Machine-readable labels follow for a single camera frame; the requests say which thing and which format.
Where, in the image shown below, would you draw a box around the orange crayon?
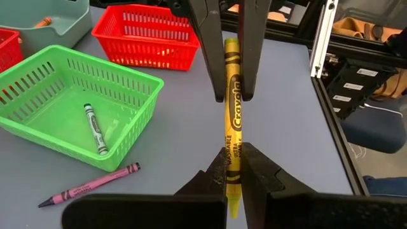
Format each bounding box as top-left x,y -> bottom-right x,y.
33,16 -> 53,29

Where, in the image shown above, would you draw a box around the black equipment white labels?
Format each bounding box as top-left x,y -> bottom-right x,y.
326,59 -> 398,120

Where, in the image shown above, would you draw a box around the green crayon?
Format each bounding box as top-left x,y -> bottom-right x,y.
83,102 -> 109,156

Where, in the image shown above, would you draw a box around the tan leather bag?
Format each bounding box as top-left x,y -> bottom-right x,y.
332,16 -> 404,44

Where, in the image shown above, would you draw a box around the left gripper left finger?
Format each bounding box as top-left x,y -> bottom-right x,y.
62,146 -> 228,229

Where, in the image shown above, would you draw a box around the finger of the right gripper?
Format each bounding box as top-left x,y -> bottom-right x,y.
187,0 -> 227,103
237,0 -> 273,102

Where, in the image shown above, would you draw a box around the blue office chair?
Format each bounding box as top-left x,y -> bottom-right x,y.
340,95 -> 407,155

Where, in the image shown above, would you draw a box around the purple crayon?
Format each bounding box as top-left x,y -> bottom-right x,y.
38,162 -> 141,209

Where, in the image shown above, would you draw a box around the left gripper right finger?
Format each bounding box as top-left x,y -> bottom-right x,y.
240,142 -> 407,229

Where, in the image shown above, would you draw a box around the yellow crayon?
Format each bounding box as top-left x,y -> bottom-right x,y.
224,38 -> 244,219

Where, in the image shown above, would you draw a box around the teal plastic bin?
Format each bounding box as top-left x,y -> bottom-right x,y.
0,0 -> 93,60

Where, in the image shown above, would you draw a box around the green plastic basket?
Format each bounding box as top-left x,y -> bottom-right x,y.
0,44 -> 165,172

